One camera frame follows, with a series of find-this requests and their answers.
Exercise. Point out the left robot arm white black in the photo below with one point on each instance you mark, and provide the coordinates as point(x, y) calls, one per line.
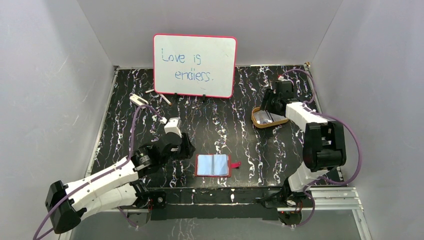
point(68, 204)

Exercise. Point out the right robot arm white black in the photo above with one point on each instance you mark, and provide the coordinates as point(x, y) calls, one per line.
point(324, 146)

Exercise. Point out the white board with red frame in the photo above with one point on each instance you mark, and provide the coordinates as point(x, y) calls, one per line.
point(194, 65)

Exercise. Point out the tan oval card tray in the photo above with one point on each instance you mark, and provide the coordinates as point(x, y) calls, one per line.
point(266, 125)

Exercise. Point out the white board eraser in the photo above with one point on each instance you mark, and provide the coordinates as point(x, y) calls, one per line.
point(137, 100)

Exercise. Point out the red leather card holder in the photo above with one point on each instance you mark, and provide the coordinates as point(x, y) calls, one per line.
point(215, 165)

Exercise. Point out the white marker pen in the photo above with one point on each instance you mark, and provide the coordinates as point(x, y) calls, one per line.
point(165, 99)

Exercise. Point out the cards in tray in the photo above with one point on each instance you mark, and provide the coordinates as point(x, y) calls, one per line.
point(263, 117)

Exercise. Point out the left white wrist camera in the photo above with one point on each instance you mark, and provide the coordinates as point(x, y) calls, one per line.
point(172, 125)

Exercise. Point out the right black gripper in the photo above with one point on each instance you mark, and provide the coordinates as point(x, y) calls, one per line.
point(268, 95)

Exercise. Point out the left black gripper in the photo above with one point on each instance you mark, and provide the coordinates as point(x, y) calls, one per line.
point(185, 147)

